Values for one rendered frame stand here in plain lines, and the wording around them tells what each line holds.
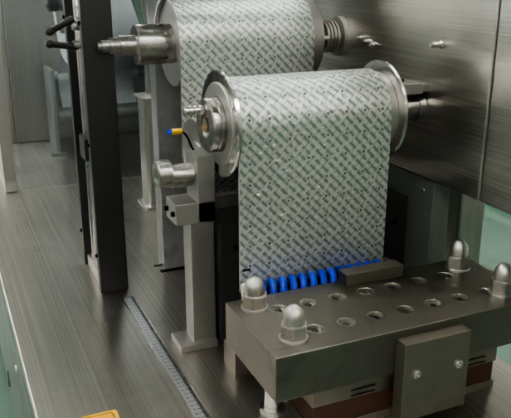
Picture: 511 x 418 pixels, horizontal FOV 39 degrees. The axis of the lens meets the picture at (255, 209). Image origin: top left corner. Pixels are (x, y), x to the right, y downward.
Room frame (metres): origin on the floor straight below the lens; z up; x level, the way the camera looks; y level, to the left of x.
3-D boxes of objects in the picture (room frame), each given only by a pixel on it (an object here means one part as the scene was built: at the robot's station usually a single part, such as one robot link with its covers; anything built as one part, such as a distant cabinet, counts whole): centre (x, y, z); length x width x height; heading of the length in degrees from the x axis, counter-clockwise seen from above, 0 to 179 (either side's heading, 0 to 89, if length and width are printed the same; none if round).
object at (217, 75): (0.99, 0.05, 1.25); 0.15 x 0.01 x 0.15; 24
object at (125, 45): (1.18, 0.22, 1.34); 0.06 x 0.03 x 0.03; 114
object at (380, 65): (1.09, -0.19, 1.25); 0.15 x 0.01 x 0.15; 24
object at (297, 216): (0.98, -0.09, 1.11); 0.23 x 0.01 x 0.18; 114
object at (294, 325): (0.78, -0.05, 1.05); 0.04 x 0.04 x 0.04
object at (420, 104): (1.10, -0.22, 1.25); 0.07 x 0.04 x 0.04; 114
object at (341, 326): (0.89, -0.17, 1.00); 0.40 x 0.16 x 0.06; 114
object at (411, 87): (1.11, -0.23, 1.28); 0.06 x 0.05 x 0.02; 114
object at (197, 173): (1.00, 0.10, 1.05); 0.06 x 0.05 x 0.31; 114
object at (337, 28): (1.33, -0.12, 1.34); 0.07 x 0.07 x 0.07; 24
